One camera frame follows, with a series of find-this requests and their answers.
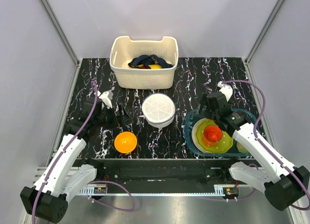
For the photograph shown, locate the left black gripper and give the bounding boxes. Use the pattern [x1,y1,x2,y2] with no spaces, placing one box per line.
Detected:
[94,103,133,129]

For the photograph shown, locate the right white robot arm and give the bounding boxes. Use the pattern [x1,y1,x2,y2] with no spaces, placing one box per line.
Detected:
[198,91,310,211]

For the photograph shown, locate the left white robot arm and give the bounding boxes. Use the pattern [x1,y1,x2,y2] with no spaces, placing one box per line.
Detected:
[20,98,131,224]

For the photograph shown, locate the cream perforated laundry basket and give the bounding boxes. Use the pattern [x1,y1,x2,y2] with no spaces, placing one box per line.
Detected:
[109,36,179,90]

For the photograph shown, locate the teal transparent plastic bin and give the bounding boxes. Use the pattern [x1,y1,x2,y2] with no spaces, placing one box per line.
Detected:
[185,108,261,158]

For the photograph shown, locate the orange plastic cup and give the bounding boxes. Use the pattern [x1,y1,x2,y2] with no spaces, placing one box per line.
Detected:
[202,125,223,147]

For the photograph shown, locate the orange plastic bowl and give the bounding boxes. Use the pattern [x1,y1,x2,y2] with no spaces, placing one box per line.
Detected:
[114,132,138,154]

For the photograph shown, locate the white plate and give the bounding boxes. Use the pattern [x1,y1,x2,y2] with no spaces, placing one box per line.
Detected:
[192,122,202,151]

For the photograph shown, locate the pale yellow cup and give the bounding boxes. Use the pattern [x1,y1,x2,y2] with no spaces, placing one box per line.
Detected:
[236,142,249,153]

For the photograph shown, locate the navy and yellow clothes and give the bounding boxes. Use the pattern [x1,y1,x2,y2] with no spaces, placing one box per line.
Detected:
[128,55,173,69]

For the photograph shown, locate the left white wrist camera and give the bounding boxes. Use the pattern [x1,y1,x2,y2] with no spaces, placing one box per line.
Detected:
[97,90,113,109]

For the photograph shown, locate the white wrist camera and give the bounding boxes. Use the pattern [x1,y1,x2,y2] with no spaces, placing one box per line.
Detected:
[217,81,233,102]
[97,90,113,109]

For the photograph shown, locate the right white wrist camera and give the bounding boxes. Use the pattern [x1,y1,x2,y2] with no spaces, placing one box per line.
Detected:
[217,81,233,102]

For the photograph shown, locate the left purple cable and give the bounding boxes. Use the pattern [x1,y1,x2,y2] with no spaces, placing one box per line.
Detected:
[31,80,135,224]

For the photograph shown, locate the purple cable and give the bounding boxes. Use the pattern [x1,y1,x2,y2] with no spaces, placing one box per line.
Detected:
[193,80,310,210]
[31,80,135,224]

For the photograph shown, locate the left aluminium frame post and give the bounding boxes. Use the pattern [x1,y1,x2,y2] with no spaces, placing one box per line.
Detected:
[39,0,79,66]

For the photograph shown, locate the aluminium frame post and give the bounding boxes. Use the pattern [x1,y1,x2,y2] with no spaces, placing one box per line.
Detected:
[39,0,79,66]
[245,0,286,64]

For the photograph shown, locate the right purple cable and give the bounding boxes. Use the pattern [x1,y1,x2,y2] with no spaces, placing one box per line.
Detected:
[193,80,310,210]

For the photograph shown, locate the right aluminium frame post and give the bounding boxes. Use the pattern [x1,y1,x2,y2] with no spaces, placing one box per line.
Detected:
[245,0,286,64]

